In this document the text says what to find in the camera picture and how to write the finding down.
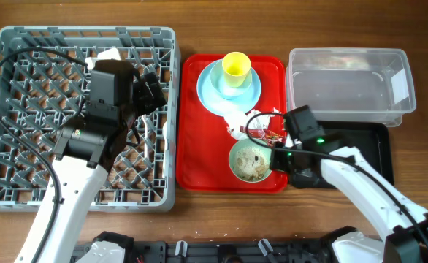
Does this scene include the green bowl with food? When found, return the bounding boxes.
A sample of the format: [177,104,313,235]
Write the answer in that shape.
[229,139,272,183]

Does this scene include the red snack wrapper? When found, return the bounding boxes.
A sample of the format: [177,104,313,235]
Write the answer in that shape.
[239,126,286,146]

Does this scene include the red plastic tray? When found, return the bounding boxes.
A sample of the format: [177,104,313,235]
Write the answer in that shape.
[175,53,288,194]

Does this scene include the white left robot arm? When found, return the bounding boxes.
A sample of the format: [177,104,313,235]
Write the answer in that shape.
[16,71,167,262]

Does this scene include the light blue plate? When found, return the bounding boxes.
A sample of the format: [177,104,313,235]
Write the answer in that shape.
[196,59,261,117]

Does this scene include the clear plastic bin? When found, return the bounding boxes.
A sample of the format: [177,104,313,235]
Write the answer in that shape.
[286,47,416,127]

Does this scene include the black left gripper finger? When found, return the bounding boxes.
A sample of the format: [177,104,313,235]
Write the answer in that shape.
[133,81,152,115]
[144,72,167,109]

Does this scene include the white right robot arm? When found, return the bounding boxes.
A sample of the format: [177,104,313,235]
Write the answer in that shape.
[272,134,428,262]

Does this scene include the black plastic tray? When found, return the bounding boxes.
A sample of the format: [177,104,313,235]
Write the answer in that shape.
[288,119,395,190]

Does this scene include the grey dishwasher rack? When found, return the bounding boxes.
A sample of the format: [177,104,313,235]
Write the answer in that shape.
[0,26,181,213]

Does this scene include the white napkin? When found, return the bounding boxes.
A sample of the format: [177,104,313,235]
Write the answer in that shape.
[224,110,275,140]

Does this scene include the white plastic spoon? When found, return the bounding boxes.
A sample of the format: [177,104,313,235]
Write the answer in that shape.
[162,121,169,149]

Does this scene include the yellow plastic cup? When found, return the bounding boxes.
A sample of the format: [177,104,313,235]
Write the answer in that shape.
[221,52,251,88]

